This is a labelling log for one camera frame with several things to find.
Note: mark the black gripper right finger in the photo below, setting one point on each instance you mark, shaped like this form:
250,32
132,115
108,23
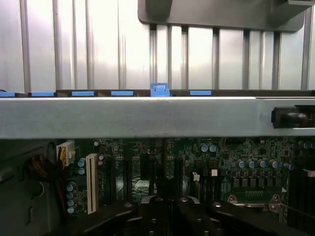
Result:
189,216

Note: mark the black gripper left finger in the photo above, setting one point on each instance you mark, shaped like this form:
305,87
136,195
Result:
152,216

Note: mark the white expansion slot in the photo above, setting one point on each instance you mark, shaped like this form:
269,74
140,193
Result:
91,184

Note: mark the CPU socket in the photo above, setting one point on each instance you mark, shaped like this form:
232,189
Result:
273,202

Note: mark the green motherboard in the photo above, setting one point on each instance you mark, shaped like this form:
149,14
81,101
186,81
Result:
246,152

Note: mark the black open PC case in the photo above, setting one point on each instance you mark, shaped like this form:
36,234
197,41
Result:
123,118

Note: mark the white power connector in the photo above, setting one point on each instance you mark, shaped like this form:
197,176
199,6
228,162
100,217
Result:
66,152

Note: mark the blue slot latch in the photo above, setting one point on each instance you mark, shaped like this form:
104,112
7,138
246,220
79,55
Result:
121,93
160,90
200,93
42,94
82,93
7,94

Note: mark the grey parts rack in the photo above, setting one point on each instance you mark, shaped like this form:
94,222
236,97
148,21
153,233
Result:
221,12

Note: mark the black chassis switch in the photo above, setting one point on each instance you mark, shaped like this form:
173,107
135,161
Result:
288,118

